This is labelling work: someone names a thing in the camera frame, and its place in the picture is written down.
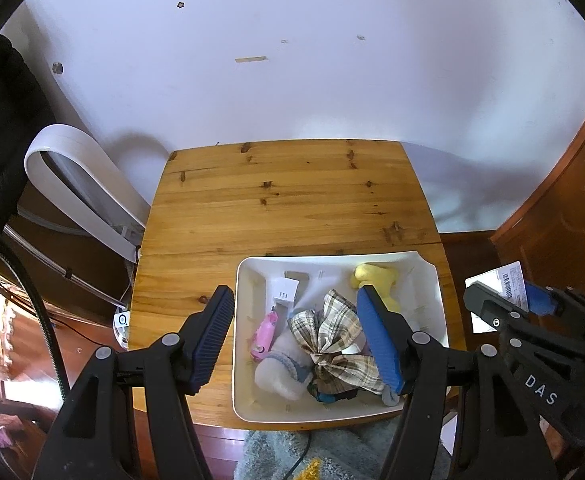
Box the small white box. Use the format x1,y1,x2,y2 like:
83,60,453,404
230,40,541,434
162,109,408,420
465,260,530,336

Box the grey blue sock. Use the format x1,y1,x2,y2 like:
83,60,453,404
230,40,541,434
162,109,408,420
255,331,315,401

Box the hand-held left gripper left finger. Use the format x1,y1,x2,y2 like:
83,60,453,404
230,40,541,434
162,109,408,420
32,285,236,480

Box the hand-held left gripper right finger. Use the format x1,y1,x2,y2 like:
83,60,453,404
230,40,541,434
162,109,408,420
356,284,558,480

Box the wooden cabinet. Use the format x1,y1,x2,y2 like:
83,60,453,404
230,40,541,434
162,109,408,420
489,60,585,291

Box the black flexible hose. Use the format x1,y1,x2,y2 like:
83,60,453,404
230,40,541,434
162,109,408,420
0,217,72,401

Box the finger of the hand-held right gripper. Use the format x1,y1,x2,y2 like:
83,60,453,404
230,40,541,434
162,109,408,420
463,282,529,332
525,283,585,357

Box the white box with green print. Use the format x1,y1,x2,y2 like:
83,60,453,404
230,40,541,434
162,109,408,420
272,271,309,313

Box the white cable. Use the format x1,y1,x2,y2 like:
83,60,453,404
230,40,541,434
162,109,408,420
2,212,128,310

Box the grey shaggy rug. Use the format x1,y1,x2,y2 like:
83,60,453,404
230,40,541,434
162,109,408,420
233,412,403,480

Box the yellow plush toy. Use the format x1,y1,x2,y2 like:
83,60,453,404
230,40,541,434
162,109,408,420
348,262,404,313

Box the black cable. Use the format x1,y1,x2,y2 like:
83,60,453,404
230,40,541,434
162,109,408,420
283,431,314,480

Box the white plastic tray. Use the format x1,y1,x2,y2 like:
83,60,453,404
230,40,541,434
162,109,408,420
232,250,449,423

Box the plaid fabric bow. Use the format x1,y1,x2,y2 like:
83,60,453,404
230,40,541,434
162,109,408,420
288,288,385,394

